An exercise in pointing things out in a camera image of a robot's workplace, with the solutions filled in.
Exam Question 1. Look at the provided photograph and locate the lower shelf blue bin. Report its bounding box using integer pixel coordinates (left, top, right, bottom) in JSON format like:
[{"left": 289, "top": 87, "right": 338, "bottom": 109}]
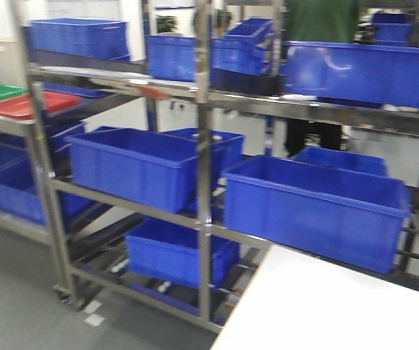
[{"left": 125, "top": 218, "right": 240, "bottom": 289}]

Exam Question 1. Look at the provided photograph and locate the upper blue plastic bin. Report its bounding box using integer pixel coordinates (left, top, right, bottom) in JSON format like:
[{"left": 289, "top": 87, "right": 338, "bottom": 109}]
[{"left": 285, "top": 41, "right": 419, "bottom": 109}]

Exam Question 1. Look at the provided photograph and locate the stainless steel shelf rack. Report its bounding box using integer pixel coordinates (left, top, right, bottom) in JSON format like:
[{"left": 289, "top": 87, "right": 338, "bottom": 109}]
[{"left": 9, "top": 1, "right": 419, "bottom": 332}]

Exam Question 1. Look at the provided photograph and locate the right blue plastic bin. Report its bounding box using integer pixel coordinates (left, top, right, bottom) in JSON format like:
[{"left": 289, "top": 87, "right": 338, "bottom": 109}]
[{"left": 65, "top": 127, "right": 228, "bottom": 214}]

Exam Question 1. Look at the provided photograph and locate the large blue plastic bin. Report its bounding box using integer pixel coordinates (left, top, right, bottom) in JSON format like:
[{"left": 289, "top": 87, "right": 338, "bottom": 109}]
[{"left": 224, "top": 155, "right": 411, "bottom": 274}]

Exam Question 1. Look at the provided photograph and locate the red plastic tray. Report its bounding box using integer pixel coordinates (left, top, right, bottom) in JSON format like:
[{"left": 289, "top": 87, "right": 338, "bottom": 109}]
[{"left": 0, "top": 91, "right": 82, "bottom": 120}]

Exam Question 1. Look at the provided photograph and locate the person in green shirt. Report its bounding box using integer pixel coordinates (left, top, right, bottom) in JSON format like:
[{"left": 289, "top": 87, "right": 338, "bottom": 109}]
[{"left": 284, "top": 0, "right": 361, "bottom": 157}]

